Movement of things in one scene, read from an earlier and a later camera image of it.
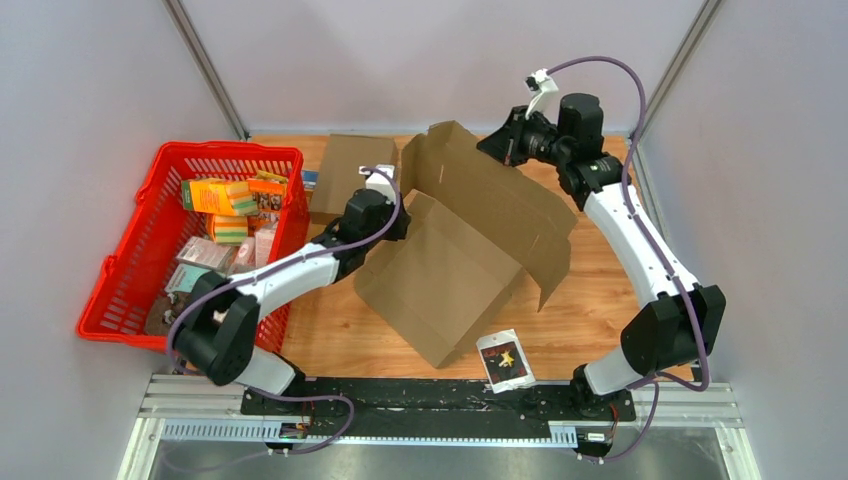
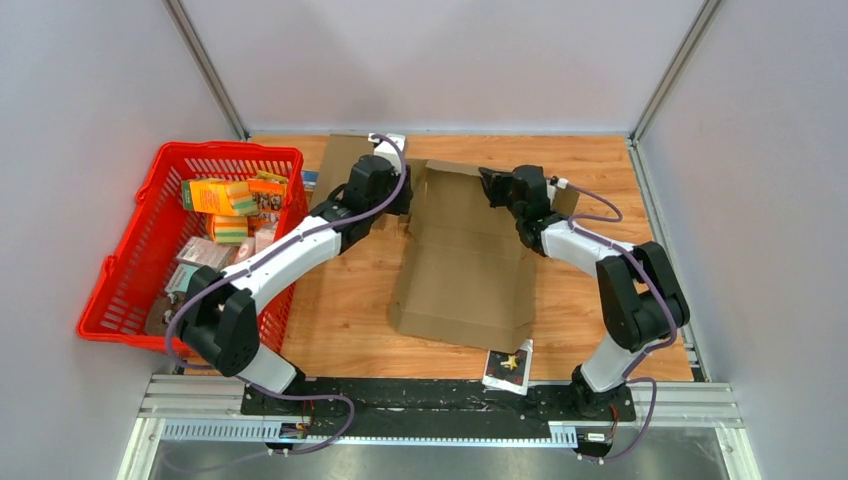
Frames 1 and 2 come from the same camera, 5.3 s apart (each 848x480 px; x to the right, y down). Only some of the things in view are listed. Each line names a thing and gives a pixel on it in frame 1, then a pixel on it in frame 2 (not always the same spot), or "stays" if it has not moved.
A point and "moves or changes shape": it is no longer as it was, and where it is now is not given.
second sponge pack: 230,229 stays
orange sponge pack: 220,196 stays
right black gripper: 506,143 -> 493,184
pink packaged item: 203,252 stays
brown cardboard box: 474,227 moves or changes shape
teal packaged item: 184,278 stays
